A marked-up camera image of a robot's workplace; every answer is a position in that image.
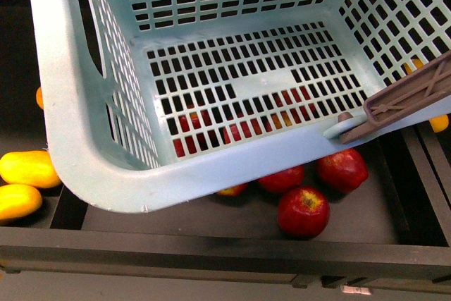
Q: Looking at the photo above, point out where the yellow mango lower left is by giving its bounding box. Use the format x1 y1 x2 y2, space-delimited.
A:
1 184 42 225

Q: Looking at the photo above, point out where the black wooden fruit tray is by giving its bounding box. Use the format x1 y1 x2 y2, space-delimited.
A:
1 0 450 293

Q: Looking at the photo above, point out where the red yellow apple lower centre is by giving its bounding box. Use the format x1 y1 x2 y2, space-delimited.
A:
216 183 249 197

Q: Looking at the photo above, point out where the orange fruit left of basket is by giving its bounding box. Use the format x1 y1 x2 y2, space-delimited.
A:
35 87 44 109

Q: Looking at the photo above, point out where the yellow mango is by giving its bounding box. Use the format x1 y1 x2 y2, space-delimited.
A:
1 184 42 225
1 150 62 189

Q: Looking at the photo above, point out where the light teal plastic basket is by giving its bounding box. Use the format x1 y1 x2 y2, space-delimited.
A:
31 0 450 213

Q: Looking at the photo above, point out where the yellow mango upper left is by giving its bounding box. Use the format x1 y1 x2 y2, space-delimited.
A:
1 150 62 189

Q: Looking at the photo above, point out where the yellow lemon lower right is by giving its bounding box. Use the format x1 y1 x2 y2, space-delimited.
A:
429 114 450 133

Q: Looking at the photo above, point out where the red apple front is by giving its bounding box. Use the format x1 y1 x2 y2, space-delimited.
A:
277 187 330 238

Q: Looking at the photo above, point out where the brown plastic basket handle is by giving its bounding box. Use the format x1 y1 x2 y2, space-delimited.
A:
340 52 450 144

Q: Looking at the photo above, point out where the red apple right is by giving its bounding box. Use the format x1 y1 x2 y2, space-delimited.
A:
315 148 369 194

